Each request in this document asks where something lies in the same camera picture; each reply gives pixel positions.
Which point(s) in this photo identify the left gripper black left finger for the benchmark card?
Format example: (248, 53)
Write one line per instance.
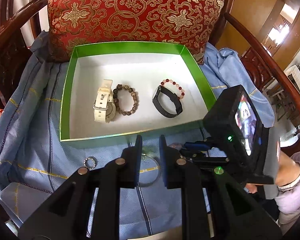
(131, 168)

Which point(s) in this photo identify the light blue cloth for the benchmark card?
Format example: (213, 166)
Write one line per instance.
(34, 162)

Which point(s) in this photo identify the silver bangle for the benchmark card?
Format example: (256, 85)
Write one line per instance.
(150, 170)

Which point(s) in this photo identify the green cardboard box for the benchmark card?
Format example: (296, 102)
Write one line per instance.
(136, 69)

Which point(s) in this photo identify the white wristwatch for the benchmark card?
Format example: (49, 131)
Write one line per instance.
(104, 106)

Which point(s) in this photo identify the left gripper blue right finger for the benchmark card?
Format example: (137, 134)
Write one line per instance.
(172, 165)

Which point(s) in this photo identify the black wristwatch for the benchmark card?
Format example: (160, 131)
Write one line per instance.
(166, 102)

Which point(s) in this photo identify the right hand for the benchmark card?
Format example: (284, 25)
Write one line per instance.
(288, 171)

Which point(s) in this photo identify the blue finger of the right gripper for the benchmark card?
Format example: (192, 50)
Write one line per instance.
(197, 146)

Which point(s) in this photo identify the red gold patterned cushion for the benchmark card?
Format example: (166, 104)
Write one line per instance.
(76, 22)

